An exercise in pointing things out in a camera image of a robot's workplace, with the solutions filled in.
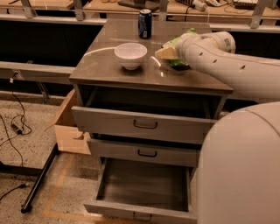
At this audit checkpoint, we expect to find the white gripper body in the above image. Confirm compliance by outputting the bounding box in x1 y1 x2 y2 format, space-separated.
175 33 202 63

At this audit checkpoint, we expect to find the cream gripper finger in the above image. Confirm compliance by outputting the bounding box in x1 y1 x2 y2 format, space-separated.
155 46 177 60

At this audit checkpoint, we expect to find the green rice chip bag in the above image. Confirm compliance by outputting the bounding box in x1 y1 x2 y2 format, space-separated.
161 27 200 68

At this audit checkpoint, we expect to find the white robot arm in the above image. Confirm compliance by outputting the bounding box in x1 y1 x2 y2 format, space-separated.
155 31 280 224

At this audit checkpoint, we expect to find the grey drawer cabinet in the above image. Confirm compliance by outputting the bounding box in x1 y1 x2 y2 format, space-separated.
70 19 233 214

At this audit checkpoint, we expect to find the grey top drawer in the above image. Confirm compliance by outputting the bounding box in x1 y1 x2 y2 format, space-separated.
72 106 216 144

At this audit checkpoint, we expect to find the grey drawer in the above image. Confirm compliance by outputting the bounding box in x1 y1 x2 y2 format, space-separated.
72 106 216 144
87 138 199 167
84 158 197 224

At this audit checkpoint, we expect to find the grey middle drawer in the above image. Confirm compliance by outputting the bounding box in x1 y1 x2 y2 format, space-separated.
87 138 199 167

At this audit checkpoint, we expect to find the grey bottom drawer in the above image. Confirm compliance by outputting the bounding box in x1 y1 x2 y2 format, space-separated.
84 158 197 224

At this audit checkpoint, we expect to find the white ceramic bowl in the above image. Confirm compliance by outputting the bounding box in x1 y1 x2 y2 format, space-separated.
114 43 148 70

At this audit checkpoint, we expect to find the blue soda can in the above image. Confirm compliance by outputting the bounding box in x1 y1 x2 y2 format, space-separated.
138 9 152 39

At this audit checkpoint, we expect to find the cardboard box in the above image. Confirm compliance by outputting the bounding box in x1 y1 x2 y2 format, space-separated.
47 89 90 155

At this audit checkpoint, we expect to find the black metal floor bar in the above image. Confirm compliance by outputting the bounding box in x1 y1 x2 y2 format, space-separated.
0 144 59 214

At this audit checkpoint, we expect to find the grey metal shelf rail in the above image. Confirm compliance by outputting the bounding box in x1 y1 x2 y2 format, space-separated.
0 61 74 84

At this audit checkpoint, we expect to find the black power adapter cable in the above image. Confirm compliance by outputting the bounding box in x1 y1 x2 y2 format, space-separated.
0 73 32 167

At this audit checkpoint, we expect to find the black cable on floor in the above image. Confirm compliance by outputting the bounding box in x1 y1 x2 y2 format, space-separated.
0 182 31 201

